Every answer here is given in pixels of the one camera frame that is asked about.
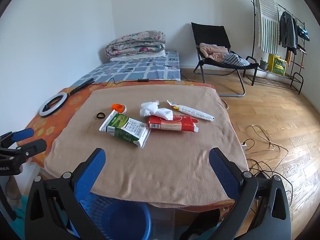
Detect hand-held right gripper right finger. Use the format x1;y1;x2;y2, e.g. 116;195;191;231
209;147;292;240

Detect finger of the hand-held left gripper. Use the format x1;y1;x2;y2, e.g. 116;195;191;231
0;128;35;148
0;139;47;165

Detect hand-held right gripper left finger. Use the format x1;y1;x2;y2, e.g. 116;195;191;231
24;148;107;240

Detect blue plastic basket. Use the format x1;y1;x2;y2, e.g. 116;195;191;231
67;192;152;240

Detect colourful white snack wrapper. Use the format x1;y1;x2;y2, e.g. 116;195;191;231
167;100;215;122

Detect person's teal trouser legs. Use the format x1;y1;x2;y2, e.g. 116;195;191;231
11;195;28;230

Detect green milk carton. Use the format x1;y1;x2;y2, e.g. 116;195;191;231
99;109;151;148

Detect beige blanket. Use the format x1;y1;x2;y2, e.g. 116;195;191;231
44;84;249;208

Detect red tissue box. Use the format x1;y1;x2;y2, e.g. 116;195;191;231
147;115;200;133

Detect crumpled white tissue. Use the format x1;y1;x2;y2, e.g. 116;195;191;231
139;101;174;121

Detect striped cloth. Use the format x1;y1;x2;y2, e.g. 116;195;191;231
222;53;250;67

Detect blue plaid bed sheet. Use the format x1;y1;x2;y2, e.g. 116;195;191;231
72;51;182;88

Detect yellow crate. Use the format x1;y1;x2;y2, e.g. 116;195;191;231
267;54;287;76

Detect pink cloth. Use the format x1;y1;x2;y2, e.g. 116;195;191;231
199;42;229;63

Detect black clothes rack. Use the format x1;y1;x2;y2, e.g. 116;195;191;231
244;0;307;95

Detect white folded sheet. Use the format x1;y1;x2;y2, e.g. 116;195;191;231
110;50;167;62

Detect black folding chair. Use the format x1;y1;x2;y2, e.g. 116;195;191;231
191;22;259;97

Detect folded floral quilt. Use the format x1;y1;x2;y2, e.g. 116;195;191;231
105;31;167;58

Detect striped hanging towel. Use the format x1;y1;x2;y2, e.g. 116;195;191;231
255;0;280;54

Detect dark hanging jacket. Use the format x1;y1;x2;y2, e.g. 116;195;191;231
279;11;298;48

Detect dark teal hanging bag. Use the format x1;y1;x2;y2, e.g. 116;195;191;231
296;25;310;42

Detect ring light with black stand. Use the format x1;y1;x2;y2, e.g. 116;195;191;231
39;78;95;118

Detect black floor cables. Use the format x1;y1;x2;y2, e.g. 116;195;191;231
241;139;293;207

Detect beige floor cable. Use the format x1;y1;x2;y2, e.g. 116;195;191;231
246;124;288;153

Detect black cable with controller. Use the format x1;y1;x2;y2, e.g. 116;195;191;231
94;65;180;86

